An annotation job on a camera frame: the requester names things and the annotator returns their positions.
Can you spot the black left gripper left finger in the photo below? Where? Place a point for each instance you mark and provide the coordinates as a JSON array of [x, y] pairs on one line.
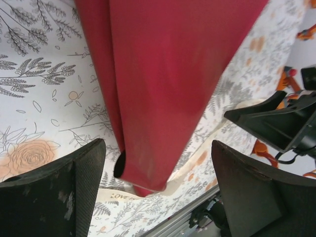
[[44, 197]]

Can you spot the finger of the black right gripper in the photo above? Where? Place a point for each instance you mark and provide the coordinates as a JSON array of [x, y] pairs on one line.
[[266, 118]]

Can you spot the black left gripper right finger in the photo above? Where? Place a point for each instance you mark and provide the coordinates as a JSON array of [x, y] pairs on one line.
[[259, 202]]

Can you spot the cream ribbon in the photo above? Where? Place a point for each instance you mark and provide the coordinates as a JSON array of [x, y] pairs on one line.
[[118, 196]]

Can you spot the red wrapping paper sheet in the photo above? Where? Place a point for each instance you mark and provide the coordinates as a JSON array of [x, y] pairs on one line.
[[160, 74]]

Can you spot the floral patterned table mat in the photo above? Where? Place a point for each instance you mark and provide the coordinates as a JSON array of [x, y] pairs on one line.
[[37, 98]]

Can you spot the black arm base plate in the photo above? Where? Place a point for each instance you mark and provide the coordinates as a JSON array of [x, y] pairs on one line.
[[205, 217]]

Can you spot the aluminium frame rails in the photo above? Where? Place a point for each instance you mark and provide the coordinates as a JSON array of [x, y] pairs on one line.
[[172, 222]]

